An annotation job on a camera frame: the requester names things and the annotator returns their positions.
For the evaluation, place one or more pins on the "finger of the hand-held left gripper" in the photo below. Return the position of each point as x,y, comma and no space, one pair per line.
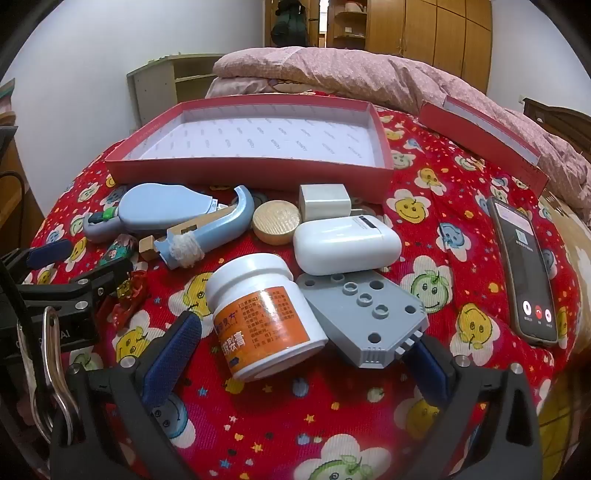
92,286
46,256

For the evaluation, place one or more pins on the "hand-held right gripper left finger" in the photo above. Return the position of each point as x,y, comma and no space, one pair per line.
171,360

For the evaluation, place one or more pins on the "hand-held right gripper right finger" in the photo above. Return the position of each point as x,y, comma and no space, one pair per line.
431,369

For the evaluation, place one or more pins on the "red foil wrapper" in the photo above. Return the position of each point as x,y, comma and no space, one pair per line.
131,295

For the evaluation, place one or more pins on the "grey-blue curved plastic piece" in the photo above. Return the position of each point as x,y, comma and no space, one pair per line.
94,228

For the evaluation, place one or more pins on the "small green toy figure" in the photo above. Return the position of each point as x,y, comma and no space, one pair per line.
109,213

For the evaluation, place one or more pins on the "grey studded building plate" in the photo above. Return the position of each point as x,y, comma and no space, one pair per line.
369,318

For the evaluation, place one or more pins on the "white jar orange label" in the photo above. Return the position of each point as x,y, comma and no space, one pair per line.
258,286

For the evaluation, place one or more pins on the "white plastic case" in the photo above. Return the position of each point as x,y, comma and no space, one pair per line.
341,247

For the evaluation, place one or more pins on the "red cardboard box tray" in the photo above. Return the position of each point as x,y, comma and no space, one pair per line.
277,138

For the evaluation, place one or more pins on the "metal spring clip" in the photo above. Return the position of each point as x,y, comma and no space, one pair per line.
51,364

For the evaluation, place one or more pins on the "wooden desk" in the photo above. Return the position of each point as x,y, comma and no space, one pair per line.
14,217

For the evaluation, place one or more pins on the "small wooden piece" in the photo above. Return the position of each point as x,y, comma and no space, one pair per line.
147,244

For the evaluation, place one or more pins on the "light blue teardrop case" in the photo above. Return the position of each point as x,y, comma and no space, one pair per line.
161,203

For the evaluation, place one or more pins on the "red flower printed blanket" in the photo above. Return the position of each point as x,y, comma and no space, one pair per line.
323,415

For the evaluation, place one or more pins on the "black smartphone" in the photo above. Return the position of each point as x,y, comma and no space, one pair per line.
521,267

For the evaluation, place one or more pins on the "round wooden disc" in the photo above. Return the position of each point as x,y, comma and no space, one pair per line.
277,219

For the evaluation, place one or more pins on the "brown printed blanket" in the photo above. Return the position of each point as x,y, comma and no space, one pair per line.
572,240

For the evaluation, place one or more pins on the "white charger cube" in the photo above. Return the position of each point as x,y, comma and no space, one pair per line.
323,203

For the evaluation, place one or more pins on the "beige bedside shelf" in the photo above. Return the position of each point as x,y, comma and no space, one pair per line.
152,87

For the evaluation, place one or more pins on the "red cardboard box lid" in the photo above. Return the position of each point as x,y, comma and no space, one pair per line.
485,143

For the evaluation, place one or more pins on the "dark wooden headboard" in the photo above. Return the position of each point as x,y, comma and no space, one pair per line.
563,120

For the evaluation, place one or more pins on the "pink quilt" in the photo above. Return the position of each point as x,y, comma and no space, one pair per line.
369,74

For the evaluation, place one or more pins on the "dark hanging bag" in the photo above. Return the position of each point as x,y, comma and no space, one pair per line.
288,27

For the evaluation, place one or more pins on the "wooden wardrobe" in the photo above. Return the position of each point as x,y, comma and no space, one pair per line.
429,32

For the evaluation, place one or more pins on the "wooden corner shelf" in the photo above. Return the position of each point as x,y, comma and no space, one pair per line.
346,27

